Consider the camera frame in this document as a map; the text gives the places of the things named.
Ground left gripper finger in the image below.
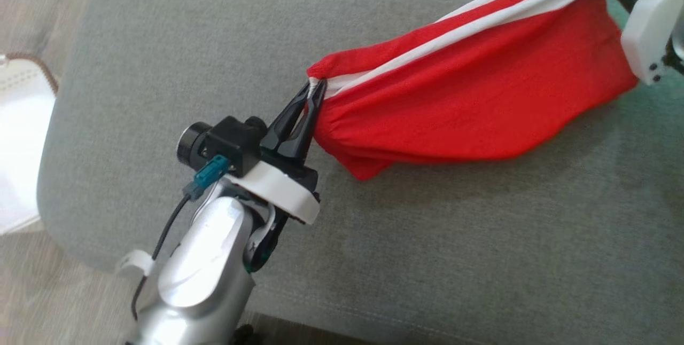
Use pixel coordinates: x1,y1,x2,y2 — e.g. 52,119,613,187
260,80,321,152
282,81,328,165

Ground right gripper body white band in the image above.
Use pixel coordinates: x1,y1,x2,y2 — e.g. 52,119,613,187
620,0,684,87

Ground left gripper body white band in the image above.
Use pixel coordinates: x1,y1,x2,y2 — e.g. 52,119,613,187
226,147,322,226

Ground red garment with white stripes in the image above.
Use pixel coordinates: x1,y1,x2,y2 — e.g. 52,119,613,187
306,0,641,182

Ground large grey sofa seat cushion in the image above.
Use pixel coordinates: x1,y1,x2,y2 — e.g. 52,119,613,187
36,0,684,345

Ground white bag with brown trim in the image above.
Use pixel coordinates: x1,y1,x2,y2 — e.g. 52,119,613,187
0,53,60,237

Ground left teal cable connector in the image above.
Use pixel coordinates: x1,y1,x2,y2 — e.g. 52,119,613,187
183,154,231,200

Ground white tag on left cable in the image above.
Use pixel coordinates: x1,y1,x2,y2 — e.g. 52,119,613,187
114,249,156,277

